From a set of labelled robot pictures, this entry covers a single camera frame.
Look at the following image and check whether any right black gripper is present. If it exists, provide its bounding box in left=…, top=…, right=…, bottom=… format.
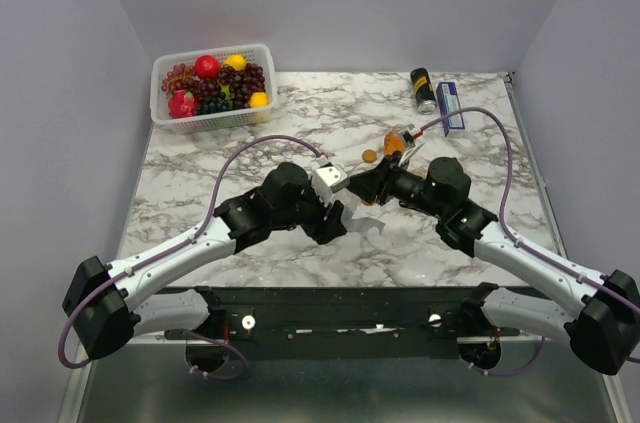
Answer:
left=348, top=150, right=446, bottom=219

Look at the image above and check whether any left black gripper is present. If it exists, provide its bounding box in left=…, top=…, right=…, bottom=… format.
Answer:
left=272, top=180, right=348, bottom=247

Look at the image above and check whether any clear bottle black cap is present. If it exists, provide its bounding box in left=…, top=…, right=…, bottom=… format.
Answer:
left=337, top=189, right=385, bottom=233

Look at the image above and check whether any orange juice bottle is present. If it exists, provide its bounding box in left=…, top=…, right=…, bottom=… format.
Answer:
left=383, top=125, right=406, bottom=156
left=412, top=170, right=426, bottom=180

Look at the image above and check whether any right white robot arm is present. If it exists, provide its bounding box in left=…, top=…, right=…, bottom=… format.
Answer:
left=348, top=155, right=639, bottom=375

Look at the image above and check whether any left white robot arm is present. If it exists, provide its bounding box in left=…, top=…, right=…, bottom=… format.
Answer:
left=62, top=163, right=349, bottom=360

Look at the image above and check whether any black drink can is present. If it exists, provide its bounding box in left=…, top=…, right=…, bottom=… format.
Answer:
left=410, top=68, right=437, bottom=114

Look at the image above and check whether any blue white box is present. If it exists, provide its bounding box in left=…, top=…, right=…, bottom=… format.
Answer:
left=436, top=81, right=465, bottom=137

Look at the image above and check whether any yellow lemon front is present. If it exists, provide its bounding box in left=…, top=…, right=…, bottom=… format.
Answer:
left=248, top=92, right=270, bottom=108

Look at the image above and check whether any yellow lemon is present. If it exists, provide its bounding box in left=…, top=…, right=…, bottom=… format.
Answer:
left=224, top=54, right=248, bottom=72
left=248, top=92, right=270, bottom=108

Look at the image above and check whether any black grape bunch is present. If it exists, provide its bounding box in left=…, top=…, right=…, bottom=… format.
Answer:
left=196, top=92, right=233, bottom=116

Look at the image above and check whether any dark red grape bunch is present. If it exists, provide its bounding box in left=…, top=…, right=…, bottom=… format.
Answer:
left=188, top=64, right=267, bottom=111

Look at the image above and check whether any white plastic fruit basket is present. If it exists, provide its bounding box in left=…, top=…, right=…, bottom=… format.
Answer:
left=150, top=44, right=277, bottom=134

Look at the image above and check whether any yellow lemon back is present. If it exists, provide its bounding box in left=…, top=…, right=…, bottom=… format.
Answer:
left=224, top=54, right=248, bottom=72

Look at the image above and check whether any pink dragon fruit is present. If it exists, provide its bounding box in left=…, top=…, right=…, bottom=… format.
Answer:
left=168, top=90, right=199, bottom=119

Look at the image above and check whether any red apple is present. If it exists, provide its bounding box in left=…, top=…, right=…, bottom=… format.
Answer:
left=194, top=55, right=222, bottom=79

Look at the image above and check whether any red grape bunch left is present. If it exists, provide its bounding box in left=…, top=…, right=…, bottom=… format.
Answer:
left=161, top=63, right=195, bottom=96

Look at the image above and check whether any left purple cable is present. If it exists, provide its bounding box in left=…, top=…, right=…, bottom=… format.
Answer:
left=57, top=135, right=334, bottom=369

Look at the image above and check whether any purple cable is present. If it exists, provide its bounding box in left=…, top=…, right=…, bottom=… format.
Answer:
left=417, top=106, right=640, bottom=364
left=57, top=135, right=334, bottom=369

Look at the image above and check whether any black aluminium base frame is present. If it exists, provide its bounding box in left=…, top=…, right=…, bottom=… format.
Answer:
left=134, top=287, right=495, bottom=362

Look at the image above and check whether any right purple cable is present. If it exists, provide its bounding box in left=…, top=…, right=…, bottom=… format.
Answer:
left=417, top=106, right=640, bottom=364

